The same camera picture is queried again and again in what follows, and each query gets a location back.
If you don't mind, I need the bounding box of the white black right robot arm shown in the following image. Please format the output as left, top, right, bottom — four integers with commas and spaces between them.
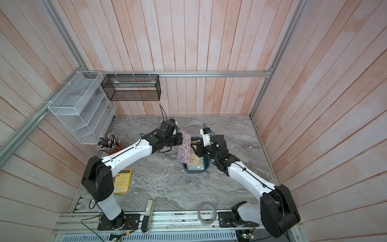
190, 134, 301, 238

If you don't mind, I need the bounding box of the yellow calculator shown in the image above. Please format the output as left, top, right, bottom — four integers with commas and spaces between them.
113, 169, 132, 194

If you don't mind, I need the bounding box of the colourful small sticker sheet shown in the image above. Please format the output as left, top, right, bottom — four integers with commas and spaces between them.
187, 148, 205, 171

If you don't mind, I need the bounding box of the pink sticker sheet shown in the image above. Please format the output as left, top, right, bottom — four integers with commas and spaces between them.
177, 130, 191, 165

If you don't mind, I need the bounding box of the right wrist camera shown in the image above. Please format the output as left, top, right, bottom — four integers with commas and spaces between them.
200, 127, 212, 147

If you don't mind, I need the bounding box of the teal storage box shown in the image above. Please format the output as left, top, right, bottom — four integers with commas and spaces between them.
182, 147, 210, 174

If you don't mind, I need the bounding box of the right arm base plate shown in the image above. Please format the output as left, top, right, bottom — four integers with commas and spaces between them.
217, 211, 260, 228

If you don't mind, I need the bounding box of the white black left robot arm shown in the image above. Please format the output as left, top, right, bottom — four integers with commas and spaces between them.
81, 119, 182, 230

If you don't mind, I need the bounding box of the grey stapler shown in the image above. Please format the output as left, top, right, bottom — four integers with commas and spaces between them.
141, 200, 154, 235

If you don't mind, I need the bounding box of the white mesh wall shelf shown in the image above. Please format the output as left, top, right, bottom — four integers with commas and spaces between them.
48, 71, 117, 145

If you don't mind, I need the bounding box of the red pencil cup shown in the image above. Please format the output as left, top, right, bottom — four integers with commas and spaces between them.
96, 132, 123, 155

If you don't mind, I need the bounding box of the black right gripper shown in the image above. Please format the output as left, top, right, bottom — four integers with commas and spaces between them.
191, 141, 220, 163

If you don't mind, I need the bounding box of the clear tape roll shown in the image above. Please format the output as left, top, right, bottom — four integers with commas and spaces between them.
197, 202, 217, 225

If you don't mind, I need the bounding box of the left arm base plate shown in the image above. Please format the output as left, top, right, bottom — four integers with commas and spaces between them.
97, 213, 141, 231

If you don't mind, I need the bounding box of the black mesh wall basket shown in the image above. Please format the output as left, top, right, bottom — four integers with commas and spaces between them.
101, 74, 161, 101

